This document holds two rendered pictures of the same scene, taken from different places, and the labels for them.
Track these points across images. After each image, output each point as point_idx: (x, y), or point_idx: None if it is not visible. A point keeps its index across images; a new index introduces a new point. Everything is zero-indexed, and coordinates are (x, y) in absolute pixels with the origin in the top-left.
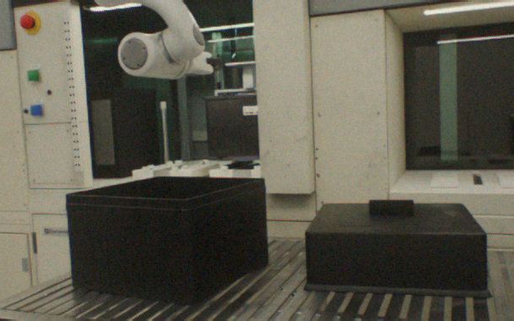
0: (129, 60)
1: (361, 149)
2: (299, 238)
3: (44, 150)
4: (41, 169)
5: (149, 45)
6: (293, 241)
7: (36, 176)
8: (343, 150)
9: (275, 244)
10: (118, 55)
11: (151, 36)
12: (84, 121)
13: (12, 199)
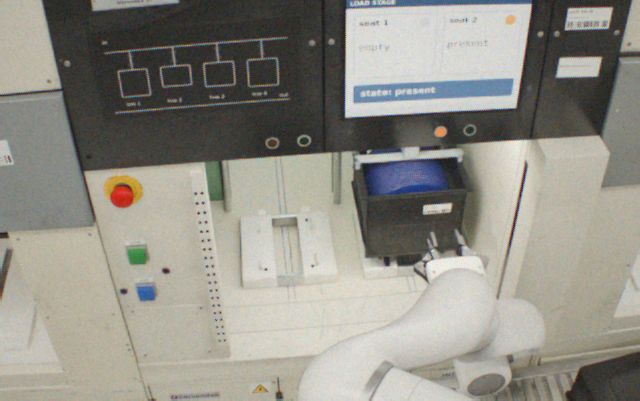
0: (479, 390)
1: (602, 292)
2: (524, 370)
3: (160, 328)
4: (156, 345)
5: (508, 376)
6: (526, 383)
7: (149, 351)
8: (584, 296)
9: (515, 396)
10: (463, 386)
11: (501, 357)
12: (221, 289)
13: (112, 375)
